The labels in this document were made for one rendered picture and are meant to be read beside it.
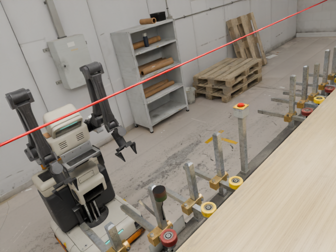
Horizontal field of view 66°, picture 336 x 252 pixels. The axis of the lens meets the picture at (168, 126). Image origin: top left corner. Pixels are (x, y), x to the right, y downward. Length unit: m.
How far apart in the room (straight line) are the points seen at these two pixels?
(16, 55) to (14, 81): 0.30
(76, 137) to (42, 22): 2.07
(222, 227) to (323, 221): 0.44
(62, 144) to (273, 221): 1.33
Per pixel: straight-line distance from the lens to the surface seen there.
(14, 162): 3.78
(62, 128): 1.76
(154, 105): 4.62
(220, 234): 1.30
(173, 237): 1.31
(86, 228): 1.44
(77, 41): 3.55
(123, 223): 2.36
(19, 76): 3.58
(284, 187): 1.53
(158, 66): 4.06
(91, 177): 2.04
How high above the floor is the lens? 1.91
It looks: 27 degrees down
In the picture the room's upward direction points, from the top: 12 degrees counter-clockwise
